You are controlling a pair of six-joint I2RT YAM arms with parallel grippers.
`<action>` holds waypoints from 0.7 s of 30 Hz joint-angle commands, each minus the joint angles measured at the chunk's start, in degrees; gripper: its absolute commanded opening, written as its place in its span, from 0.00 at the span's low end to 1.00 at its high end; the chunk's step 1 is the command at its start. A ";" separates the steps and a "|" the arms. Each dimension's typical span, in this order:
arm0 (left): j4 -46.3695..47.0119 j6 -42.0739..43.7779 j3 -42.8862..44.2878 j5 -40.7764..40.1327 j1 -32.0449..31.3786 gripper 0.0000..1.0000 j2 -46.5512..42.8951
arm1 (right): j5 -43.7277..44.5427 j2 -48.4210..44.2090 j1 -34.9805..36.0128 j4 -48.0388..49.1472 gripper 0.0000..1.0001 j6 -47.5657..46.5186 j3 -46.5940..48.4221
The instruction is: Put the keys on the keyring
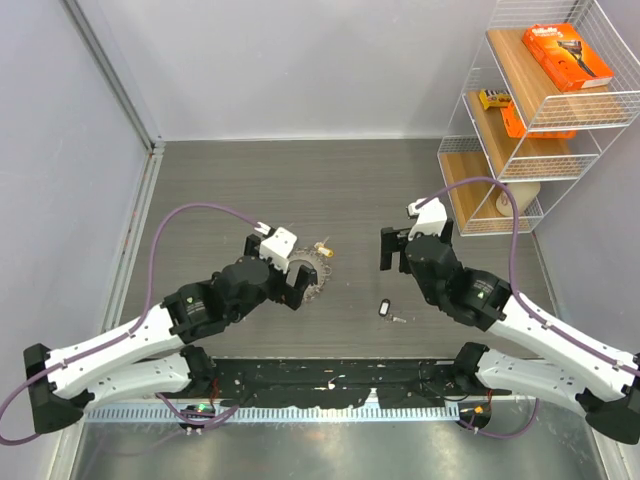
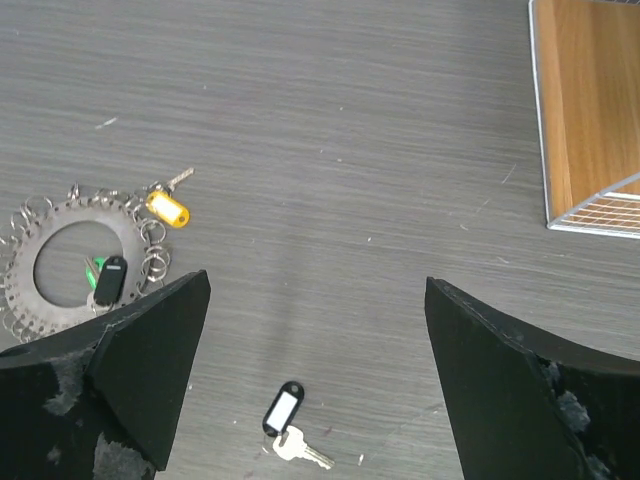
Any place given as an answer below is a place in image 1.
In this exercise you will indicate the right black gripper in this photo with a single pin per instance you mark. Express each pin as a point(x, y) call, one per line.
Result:
point(391, 239)

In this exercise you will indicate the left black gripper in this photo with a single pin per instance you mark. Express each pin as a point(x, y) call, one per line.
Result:
point(295, 293)

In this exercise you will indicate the metal disc with keyrings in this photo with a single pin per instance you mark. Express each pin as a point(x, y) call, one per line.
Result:
point(311, 258)

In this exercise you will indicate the key with yellow tag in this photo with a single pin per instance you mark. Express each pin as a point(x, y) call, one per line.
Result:
point(323, 250)

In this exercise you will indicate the key with black tag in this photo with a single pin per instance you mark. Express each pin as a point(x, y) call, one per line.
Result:
point(385, 312)

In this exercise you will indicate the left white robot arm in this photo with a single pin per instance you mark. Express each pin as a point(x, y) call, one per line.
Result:
point(156, 352)

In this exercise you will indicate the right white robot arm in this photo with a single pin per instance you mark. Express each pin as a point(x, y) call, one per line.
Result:
point(598, 382)

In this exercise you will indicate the cream bottle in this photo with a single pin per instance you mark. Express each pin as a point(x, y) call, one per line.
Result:
point(523, 193)

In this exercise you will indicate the orange razor box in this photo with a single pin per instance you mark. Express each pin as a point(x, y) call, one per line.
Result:
point(566, 57)

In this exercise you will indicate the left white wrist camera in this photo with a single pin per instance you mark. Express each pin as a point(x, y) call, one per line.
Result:
point(276, 245)

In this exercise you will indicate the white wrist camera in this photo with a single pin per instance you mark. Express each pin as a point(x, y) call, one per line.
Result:
point(276, 245)
point(430, 218)

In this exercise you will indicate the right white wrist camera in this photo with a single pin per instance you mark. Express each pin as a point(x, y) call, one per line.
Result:
point(430, 218)

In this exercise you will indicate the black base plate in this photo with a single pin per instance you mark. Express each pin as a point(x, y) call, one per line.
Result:
point(333, 383)

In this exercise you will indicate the white slotted cable duct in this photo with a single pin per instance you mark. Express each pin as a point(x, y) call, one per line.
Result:
point(369, 412)

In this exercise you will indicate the white wire shelf rack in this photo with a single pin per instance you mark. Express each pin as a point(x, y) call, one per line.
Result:
point(543, 135)

